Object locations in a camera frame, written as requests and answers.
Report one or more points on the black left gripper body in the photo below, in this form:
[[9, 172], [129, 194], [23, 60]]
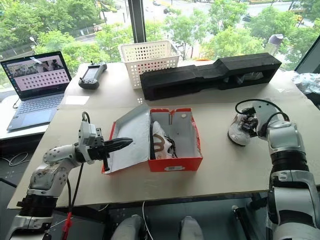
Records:
[[97, 147]]

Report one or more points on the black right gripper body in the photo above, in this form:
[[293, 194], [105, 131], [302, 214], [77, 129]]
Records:
[[251, 120]]

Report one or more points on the white brown sneaker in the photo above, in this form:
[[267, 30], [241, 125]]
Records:
[[236, 135], [158, 133]]

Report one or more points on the orange cardboard shoebox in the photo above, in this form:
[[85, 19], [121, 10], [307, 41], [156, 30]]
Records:
[[175, 165]]

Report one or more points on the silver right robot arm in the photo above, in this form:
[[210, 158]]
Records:
[[287, 140]]

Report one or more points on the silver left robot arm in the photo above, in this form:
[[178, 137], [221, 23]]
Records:
[[48, 171]]

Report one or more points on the dark blue open laptop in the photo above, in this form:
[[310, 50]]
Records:
[[37, 105]]

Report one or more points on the white paper sheet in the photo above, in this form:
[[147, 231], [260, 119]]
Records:
[[75, 100]]

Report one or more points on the grey rounded robot knee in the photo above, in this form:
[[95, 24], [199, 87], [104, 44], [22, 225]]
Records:
[[127, 228], [191, 228]]

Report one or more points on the crumpled clear plastic wrap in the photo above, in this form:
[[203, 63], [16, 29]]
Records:
[[307, 82]]

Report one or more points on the black handheld remote controller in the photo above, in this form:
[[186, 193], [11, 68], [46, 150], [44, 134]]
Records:
[[90, 75]]

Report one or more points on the grey outdoor vent pipe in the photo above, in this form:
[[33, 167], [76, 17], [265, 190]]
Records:
[[274, 42]]

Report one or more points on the long black foam block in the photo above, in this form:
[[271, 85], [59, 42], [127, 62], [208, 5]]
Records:
[[175, 80]]

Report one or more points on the black metal rod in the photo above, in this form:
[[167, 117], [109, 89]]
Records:
[[238, 213]]

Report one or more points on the dark monitor panel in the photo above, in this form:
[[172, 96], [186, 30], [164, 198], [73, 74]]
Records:
[[308, 57]]

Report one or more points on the white perforated plastic basket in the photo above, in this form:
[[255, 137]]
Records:
[[150, 56]]

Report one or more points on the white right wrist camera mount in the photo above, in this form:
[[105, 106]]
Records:
[[265, 110]]

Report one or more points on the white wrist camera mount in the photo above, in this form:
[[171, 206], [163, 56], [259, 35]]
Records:
[[86, 133], [265, 110]]

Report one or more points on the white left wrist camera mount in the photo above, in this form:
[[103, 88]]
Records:
[[86, 133]]

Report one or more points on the black window frame post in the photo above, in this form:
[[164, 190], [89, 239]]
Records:
[[138, 20]]

